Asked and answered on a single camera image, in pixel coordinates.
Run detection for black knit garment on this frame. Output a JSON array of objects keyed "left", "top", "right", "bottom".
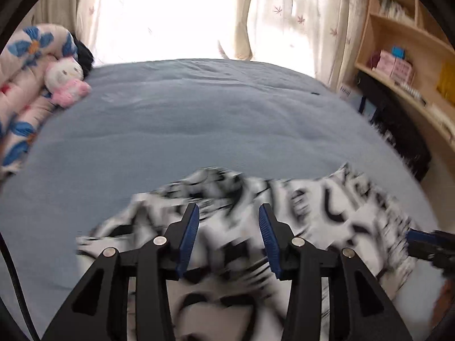
[{"left": 74, "top": 37, "right": 94, "bottom": 78}]

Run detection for hello kitty plush toy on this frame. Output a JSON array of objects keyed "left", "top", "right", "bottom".
[{"left": 44, "top": 57, "right": 91, "bottom": 109}]

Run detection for grey-blue fleece bed blanket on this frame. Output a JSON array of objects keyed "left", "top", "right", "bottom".
[{"left": 1, "top": 59, "right": 440, "bottom": 340}]

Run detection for wooden wall shelf unit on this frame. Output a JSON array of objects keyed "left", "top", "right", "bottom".
[{"left": 355, "top": 0, "right": 454, "bottom": 171}]

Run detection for floral sheer curtain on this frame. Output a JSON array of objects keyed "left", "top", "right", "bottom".
[
  {"left": 18, "top": 0, "right": 102, "bottom": 52},
  {"left": 218, "top": 0, "right": 368, "bottom": 90}
]

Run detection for blue small box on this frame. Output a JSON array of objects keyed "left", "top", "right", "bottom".
[{"left": 391, "top": 46, "right": 406, "bottom": 60}]

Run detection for pink mini drawer box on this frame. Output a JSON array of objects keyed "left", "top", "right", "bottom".
[{"left": 374, "top": 50, "right": 414, "bottom": 85}]

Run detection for white cardboard box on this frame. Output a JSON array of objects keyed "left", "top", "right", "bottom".
[{"left": 338, "top": 83, "right": 363, "bottom": 109}]

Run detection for left floral sheer curtain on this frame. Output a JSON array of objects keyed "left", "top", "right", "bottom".
[{"left": 18, "top": 0, "right": 102, "bottom": 52}]

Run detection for white black graffiti print jacket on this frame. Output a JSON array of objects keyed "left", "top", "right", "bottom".
[{"left": 76, "top": 165, "right": 416, "bottom": 340}]

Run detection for right floral sheer curtain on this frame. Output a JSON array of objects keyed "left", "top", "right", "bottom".
[{"left": 218, "top": 0, "right": 368, "bottom": 90}]

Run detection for black white patterned clothes pile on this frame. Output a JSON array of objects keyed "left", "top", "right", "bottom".
[{"left": 355, "top": 71, "right": 431, "bottom": 182}]

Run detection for papers on shelf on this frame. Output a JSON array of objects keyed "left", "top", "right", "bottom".
[{"left": 400, "top": 84, "right": 455, "bottom": 139}]

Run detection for yellow cloth on shelf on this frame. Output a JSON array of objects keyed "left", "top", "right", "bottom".
[{"left": 437, "top": 60, "right": 455, "bottom": 104}]

